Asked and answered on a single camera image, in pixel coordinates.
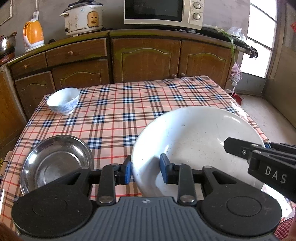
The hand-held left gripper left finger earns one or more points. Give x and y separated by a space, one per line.
127 171

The black gas stove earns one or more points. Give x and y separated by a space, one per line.
251 49

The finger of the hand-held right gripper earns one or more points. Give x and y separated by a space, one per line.
235 146
284 147

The red bag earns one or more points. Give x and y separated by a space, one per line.
237 97

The steel cooking pot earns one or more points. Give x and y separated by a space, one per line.
7 42

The cream microwave oven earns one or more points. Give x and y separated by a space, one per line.
157 10

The pink hanging cloth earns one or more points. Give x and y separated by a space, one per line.
235 71

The glass pane window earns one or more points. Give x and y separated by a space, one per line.
259 30

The white plastic bag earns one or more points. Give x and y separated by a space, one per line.
235 32

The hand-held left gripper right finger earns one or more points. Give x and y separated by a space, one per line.
163 169

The small shiny steel plate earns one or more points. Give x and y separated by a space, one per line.
53 160

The wooden kitchen cabinet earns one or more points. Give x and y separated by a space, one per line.
143 58

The white wall pipe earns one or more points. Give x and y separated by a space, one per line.
11 11

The red checkered clothing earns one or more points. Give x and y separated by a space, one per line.
285 229

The white rice cooker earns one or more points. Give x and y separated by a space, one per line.
78 20

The white bowl green print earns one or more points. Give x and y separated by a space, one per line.
196 134

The white wall socket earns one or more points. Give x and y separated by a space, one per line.
35 15

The green onion stalk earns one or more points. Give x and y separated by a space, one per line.
232 51

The plaid tablecloth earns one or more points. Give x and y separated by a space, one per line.
115 120

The orange electric kettle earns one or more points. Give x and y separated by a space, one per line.
34 34

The red induction cooker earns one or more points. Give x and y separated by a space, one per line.
5 59

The white bowl blue floral print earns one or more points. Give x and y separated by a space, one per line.
62 98

